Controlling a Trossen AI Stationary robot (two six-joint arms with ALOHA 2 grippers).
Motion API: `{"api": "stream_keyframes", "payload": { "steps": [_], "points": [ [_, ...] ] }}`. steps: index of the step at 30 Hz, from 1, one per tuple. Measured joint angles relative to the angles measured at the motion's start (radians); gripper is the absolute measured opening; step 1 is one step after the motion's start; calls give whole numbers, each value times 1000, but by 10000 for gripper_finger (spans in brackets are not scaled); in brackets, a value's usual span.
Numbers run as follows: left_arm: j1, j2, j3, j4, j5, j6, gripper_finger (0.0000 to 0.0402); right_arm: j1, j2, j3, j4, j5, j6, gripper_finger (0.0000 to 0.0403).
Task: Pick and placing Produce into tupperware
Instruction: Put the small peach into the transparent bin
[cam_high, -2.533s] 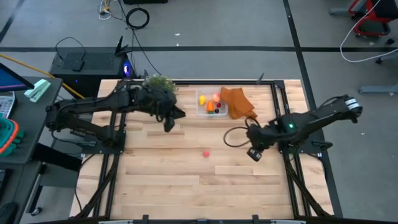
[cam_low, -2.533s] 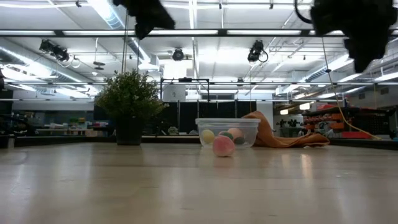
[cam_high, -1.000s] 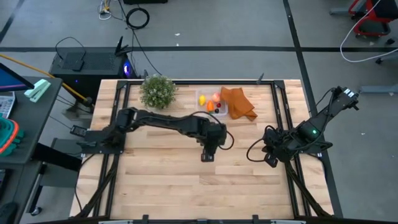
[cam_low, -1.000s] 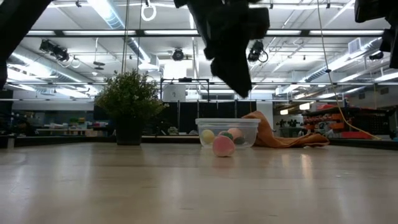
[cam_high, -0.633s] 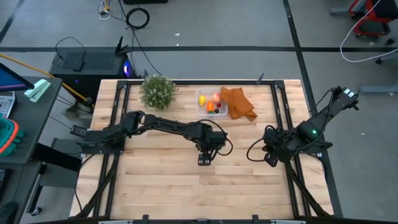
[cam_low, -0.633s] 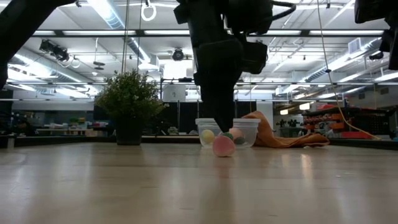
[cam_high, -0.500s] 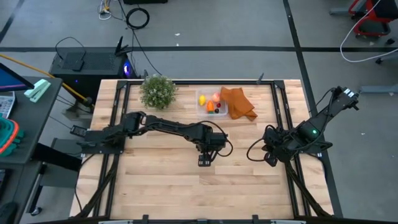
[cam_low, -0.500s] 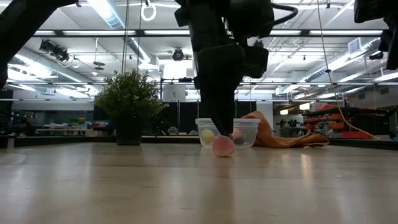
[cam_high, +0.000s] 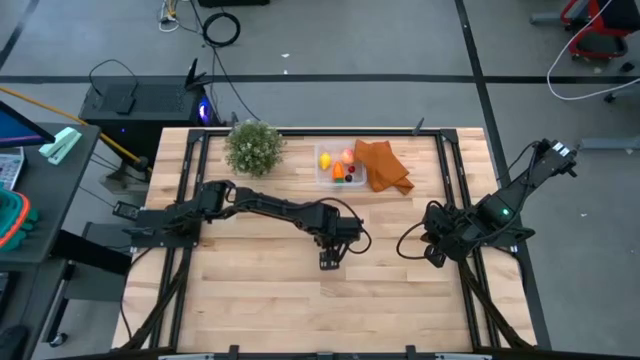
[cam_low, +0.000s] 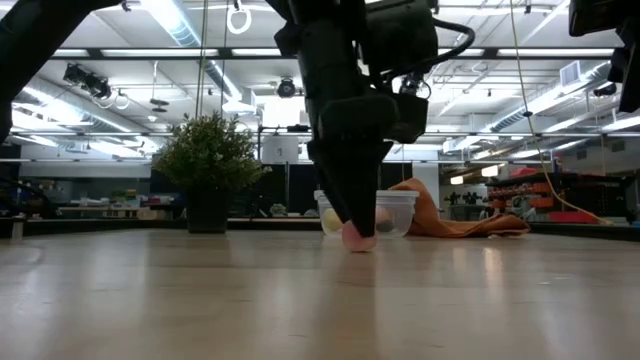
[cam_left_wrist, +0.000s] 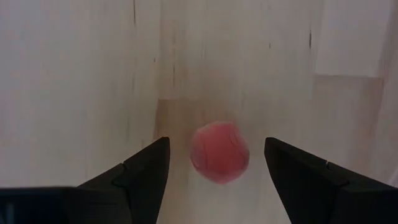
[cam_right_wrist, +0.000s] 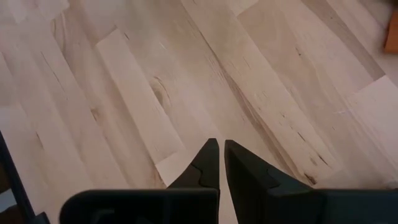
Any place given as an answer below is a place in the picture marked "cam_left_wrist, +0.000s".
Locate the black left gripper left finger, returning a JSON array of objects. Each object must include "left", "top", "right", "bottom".
[{"left": 0, "top": 136, "right": 171, "bottom": 224}]

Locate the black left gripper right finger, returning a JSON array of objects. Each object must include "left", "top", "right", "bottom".
[{"left": 264, "top": 137, "right": 398, "bottom": 224}]

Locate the pink red round toy fruit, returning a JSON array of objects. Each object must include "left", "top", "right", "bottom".
[{"left": 190, "top": 121, "right": 251, "bottom": 185}]

